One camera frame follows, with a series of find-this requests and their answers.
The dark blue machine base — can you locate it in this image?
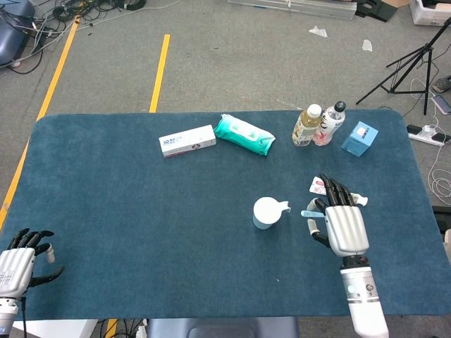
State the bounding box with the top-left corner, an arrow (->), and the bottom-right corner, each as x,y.
0,0 -> 36,68

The smartphone with lit screen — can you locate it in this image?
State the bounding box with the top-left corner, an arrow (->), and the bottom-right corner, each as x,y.
431,94 -> 451,115

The white pink toothpaste carton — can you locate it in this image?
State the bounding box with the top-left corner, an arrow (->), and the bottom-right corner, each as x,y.
159,124 -> 217,158

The white charging cable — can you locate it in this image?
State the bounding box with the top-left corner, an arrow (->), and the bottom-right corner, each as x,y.
410,77 -> 451,200

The blue felt table mat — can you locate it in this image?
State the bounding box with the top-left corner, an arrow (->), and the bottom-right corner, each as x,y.
0,109 -> 445,321

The white plastic crate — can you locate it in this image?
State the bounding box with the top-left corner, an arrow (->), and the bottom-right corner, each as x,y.
408,0 -> 451,27

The black cable bundle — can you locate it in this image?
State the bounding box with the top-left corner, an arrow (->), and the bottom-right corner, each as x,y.
6,0 -> 149,75

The pink drink bottle black cap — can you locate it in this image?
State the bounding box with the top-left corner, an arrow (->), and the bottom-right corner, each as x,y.
312,101 -> 346,146

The light blue cup with handle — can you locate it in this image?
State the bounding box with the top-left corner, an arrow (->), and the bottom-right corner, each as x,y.
252,196 -> 292,230

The blue grey seat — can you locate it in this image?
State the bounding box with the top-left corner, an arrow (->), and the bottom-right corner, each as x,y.
146,316 -> 300,338

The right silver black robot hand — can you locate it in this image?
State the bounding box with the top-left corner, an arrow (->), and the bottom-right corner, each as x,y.
305,174 -> 370,258

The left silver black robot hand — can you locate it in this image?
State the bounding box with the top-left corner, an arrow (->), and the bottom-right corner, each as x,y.
0,227 -> 66,299

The white power strip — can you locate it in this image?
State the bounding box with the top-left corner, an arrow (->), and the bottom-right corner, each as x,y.
407,123 -> 447,147

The floral toothpaste tube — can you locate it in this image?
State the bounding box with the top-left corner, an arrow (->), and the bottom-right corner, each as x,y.
308,174 -> 369,207

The blue cardboard box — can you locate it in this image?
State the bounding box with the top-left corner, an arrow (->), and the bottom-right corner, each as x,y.
340,121 -> 379,157

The grey shoe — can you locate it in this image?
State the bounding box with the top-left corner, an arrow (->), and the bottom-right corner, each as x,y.
432,75 -> 451,93

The black tripod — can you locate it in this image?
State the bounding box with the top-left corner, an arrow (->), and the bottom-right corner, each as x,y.
355,17 -> 451,115

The yellow drink bottle white cap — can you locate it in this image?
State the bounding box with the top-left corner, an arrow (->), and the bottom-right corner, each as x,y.
291,104 -> 323,148

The green wet wipes pack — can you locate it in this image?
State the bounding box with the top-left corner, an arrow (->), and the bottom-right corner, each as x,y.
214,113 -> 276,157

